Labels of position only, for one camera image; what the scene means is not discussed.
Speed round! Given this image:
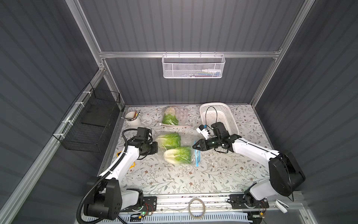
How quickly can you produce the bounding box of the chinese cabbage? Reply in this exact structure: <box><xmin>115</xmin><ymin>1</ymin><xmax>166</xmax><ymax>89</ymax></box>
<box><xmin>155</xmin><ymin>133</ymin><xmax>181</xmax><ymax>150</ymax></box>
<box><xmin>164</xmin><ymin>147</ymin><xmax>192</xmax><ymax>164</ymax></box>
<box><xmin>162</xmin><ymin>107</ymin><xmax>179</xmax><ymax>125</ymax></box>

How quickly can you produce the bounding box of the clear zip-top bag blue seal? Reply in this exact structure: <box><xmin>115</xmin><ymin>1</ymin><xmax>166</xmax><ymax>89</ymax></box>
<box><xmin>155</xmin><ymin>132</ymin><xmax>201</xmax><ymax>167</ymax></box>

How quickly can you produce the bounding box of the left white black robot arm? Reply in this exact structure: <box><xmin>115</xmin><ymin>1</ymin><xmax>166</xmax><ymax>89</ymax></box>
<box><xmin>76</xmin><ymin>127</ymin><xmax>158</xmax><ymax>224</ymax></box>

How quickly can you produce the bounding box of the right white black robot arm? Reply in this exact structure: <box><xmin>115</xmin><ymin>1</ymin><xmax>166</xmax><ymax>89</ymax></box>
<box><xmin>193</xmin><ymin>122</ymin><xmax>306</xmax><ymax>207</ymax></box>

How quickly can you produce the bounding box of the clear zip-top bag white seal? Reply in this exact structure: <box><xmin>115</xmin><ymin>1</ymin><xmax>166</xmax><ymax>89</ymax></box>
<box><xmin>159</xmin><ymin>106</ymin><xmax>194</xmax><ymax>130</ymax></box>

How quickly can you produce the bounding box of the yellow calculator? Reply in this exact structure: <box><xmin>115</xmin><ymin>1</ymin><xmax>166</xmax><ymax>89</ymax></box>
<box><xmin>117</xmin><ymin>151</ymin><xmax>136</xmax><ymax>169</ymax></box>

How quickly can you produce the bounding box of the white plastic perforated basket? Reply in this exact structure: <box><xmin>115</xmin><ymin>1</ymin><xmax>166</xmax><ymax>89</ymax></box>
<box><xmin>200</xmin><ymin>102</ymin><xmax>239</xmax><ymax>137</ymax></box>

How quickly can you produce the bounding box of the white pen holder cup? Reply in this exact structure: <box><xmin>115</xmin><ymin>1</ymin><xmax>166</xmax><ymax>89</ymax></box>
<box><xmin>124</xmin><ymin>111</ymin><xmax>142</xmax><ymax>128</ymax></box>

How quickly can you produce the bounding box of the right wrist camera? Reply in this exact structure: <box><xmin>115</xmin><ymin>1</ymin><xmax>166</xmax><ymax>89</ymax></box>
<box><xmin>196</xmin><ymin>125</ymin><xmax>210</xmax><ymax>140</ymax></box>

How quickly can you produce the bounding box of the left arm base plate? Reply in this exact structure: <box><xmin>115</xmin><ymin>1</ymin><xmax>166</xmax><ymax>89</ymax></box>
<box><xmin>120</xmin><ymin>196</ymin><xmax>158</xmax><ymax>213</ymax></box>

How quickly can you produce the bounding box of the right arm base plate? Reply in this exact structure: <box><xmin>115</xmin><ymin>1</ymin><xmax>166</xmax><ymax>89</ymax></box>
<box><xmin>227</xmin><ymin>193</ymin><xmax>269</xmax><ymax>209</ymax></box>

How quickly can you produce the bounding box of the black wire side basket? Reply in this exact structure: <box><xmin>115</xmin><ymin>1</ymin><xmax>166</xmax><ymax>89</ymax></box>
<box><xmin>53</xmin><ymin>85</ymin><xmax>121</xmax><ymax>153</ymax></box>

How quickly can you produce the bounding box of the beige tape ring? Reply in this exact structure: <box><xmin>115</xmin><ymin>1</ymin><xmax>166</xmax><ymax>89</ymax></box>
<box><xmin>188</xmin><ymin>197</ymin><xmax>207</xmax><ymax>219</ymax></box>

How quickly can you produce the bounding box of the white wire wall basket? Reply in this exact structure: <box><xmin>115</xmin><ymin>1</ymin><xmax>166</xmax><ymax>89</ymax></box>
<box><xmin>161</xmin><ymin>54</ymin><xmax>226</xmax><ymax>79</ymax></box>

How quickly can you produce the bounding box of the white clip on rail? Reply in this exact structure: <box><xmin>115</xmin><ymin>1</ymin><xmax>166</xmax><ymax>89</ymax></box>
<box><xmin>275</xmin><ymin>199</ymin><xmax>289</xmax><ymax>214</ymax></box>

